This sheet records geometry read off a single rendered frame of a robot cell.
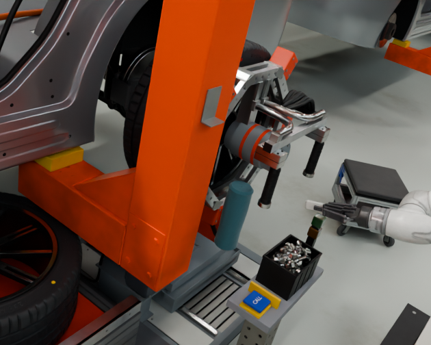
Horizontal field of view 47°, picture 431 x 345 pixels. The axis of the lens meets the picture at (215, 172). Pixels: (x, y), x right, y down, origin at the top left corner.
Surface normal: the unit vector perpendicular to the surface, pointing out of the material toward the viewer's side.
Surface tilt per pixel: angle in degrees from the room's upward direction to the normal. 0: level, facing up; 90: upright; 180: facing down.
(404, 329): 0
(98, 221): 90
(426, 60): 90
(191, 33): 90
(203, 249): 0
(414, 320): 0
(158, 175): 90
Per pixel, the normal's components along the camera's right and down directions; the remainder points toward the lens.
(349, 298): 0.22, -0.85
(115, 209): -0.58, 0.29
